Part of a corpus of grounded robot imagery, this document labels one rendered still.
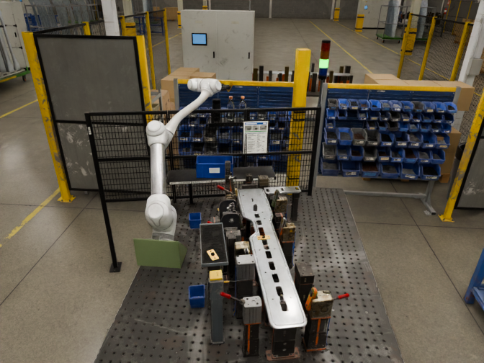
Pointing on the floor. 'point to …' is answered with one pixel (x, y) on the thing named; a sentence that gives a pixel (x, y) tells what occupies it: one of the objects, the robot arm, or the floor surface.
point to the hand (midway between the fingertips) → (226, 86)
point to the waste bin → (456, 165)
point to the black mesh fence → (196, 153)
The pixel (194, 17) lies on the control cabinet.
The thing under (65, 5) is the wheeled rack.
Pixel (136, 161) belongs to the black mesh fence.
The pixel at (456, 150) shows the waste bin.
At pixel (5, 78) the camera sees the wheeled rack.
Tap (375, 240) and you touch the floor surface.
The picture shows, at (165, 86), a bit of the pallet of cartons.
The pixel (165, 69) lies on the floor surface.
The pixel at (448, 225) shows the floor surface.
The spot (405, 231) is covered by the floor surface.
